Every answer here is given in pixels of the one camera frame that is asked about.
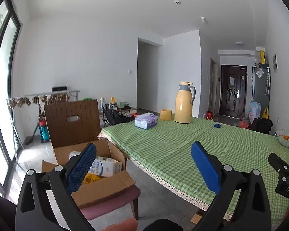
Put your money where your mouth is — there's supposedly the yellow snack bag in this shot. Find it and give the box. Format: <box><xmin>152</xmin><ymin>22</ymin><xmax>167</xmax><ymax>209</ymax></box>
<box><xmin>82</xmin><ymin>173</ymin><xmax>103</xmax><ymax>185</ymax></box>

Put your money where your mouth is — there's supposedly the white milk carton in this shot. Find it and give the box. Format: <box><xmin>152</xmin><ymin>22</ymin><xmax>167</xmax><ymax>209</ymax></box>
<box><xmin>88</xmin><ymin>156</ymin><xmax>122</xmax><ymax>177</ymax></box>

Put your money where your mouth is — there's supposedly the dark blue carton box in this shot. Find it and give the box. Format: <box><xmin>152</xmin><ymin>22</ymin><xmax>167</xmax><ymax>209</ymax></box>
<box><xmin>69</xmin><ymin>151</ymin><xmax>81</xmax><ymax>159</ymax></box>

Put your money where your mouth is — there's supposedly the person left hand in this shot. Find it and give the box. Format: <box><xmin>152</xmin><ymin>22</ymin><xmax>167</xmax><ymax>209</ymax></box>
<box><xmin>102</xmin><ymin>218</ymin><xmax>138</xmax><ymax>231</ymax></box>

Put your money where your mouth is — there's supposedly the blue vacuum canister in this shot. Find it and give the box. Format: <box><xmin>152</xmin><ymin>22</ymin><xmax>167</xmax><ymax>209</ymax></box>
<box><xmin>38</xmin><ymin>119</ymin><xmax>50</xmax><ymax>143</ymax></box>

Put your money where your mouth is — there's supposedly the grey refrigerator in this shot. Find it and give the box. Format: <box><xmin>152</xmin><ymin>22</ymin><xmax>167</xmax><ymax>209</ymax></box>
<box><xmin>252</xmin><ymin>64</ymin><xmax>271</xmax><ymax>116</ymax></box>

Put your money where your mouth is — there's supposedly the dark entrance door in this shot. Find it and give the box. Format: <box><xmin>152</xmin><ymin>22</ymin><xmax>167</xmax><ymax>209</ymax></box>
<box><xmin>219</xmin><ymin>65</ymin><xmax>247</xmax><ymax>118</ymax></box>

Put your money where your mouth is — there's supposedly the cardboard box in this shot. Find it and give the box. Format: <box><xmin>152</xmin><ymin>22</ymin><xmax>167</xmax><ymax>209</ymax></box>
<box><xmin>41</xmin><ymin>139</ymin><xmax>137</xmax><ymax>209</ymax></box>

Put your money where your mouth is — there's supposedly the green checkered tablecloth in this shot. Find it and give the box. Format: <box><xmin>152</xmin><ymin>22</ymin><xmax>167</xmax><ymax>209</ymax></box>
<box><xmin>98</xmin><ymin>118</ymin><xmax>289</xmax><ymax>223</ymax></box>

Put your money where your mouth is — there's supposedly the metal drying rack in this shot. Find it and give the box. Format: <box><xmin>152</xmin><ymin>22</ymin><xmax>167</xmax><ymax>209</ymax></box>
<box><xmin>7</xmin><ymin>89</ymin><xmax>81</xmax><ymax>164</ymax></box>

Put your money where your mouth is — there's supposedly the yellow thermos jug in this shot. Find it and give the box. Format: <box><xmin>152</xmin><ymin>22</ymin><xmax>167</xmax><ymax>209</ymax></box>
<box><xmin>174</xmin><ymin>81</ymin><xmax>196</xmax><ymax>124</ymax></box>

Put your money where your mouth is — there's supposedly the black folding chair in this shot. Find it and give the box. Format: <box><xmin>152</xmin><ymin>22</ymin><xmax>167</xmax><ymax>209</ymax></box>
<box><xmin>102</xmin><ymin>107</ymin><xmax>134</xmax><ymax>127</ymax></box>

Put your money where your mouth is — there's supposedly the yellow round cup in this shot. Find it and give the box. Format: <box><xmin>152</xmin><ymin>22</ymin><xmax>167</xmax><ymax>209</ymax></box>
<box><xmin>160</xmin><ymin>109</ymin><xmax>172</xmax><ymax>121</ymax></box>

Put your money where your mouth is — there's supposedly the low side table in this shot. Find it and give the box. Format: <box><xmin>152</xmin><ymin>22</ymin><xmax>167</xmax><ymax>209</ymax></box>
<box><xmin>99</xmin><ymin>98</ymin><xmax>137</xmax><ymax>126</ymax></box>

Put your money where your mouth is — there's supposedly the purple tissue pack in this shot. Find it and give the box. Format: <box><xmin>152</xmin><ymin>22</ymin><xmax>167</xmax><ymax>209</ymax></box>
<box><xmin>134</xmin><ymin>113</ymin><xmax>158</xmax><ymax>130</ymax></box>

